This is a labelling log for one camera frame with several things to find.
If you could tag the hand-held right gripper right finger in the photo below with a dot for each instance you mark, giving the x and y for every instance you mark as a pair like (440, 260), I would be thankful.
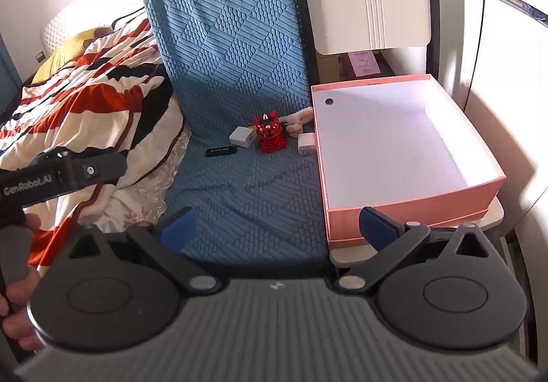
(376, 228)

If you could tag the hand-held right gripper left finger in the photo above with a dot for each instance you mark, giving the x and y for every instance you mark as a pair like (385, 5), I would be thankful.
(177, 228)

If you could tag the pink cardboard box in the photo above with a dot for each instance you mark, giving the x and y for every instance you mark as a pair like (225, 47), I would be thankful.
(406, 142)

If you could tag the white square charger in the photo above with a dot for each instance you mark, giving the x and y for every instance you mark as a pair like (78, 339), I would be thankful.
(242, 137)

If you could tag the person's left hand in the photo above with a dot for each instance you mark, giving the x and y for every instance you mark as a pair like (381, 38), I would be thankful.
(15, 294)

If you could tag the floral lace cloth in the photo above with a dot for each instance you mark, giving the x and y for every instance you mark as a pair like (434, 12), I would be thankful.
(150, 202)

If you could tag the beige pillow with red piping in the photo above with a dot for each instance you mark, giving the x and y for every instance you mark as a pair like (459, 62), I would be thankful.
(85, 108)

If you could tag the black flat stick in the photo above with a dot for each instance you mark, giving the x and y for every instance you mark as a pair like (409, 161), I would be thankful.
(220, 150)

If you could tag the small white charger plug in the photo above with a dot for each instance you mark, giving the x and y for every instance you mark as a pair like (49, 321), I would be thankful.
(306, 145)

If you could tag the yellow pillow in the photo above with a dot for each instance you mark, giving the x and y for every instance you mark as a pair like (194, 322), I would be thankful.
(64, 54)

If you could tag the red lion figurine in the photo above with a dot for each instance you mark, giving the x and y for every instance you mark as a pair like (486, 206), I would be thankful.
(269, 135)

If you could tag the white pillow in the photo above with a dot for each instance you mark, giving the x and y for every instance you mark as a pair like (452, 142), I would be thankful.
(64, 24)

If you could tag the pink card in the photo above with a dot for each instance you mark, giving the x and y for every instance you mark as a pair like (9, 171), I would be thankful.
(364, 63)

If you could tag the brown cardboard box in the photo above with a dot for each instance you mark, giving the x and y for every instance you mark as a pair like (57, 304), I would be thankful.
(327, 67)

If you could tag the blue textured sofa cover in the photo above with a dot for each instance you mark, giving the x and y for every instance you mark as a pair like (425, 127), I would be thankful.
(239, 43)

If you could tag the black sofa frame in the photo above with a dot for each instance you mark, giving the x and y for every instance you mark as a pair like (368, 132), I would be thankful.
(299, 1)

